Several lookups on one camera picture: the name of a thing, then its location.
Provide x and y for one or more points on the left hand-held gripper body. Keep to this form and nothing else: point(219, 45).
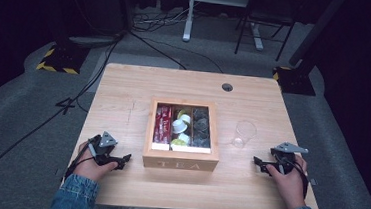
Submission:
point(104, 150)

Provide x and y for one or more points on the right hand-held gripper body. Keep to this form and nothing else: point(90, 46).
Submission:
point(284, 160)

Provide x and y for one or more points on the wooden tea box glass lid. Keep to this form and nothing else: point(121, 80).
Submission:
point(180, 159)

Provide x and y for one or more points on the person's left hand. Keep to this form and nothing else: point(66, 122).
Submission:
point(86, 167)

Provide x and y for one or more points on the person's right hand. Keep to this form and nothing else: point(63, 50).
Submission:
point(292, 188)

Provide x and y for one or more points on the clear plastic cup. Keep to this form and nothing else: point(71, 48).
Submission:
point(244, 132)

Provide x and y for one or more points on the grey tape strip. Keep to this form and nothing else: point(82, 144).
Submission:
point(59, 172)
point(313, 182)

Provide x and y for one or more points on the yellow-green lidded capsule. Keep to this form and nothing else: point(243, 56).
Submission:
point(182, 112)
point(177, 142)

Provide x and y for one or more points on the large white capsule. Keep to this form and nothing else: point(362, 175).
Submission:
point(179, 126)

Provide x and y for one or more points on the small white capsule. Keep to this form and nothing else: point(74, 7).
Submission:
point(185, 138)
point(185, 118)

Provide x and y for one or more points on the dark grey tea pouches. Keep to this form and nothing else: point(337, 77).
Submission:
point(201, 127)

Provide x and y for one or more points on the black stand base hazard tape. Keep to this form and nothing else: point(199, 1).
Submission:
point(61, 59)
point(295, 81)

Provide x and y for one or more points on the grey flat floor plate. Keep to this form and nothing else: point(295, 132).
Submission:
point(93, 40)

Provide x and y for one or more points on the black slanted stand pole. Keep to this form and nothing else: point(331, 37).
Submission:
point(316, 28)

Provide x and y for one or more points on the black chair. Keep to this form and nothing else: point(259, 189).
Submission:
point(267, 19)

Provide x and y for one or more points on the white desk frame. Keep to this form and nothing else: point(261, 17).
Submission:
point(188, 17)

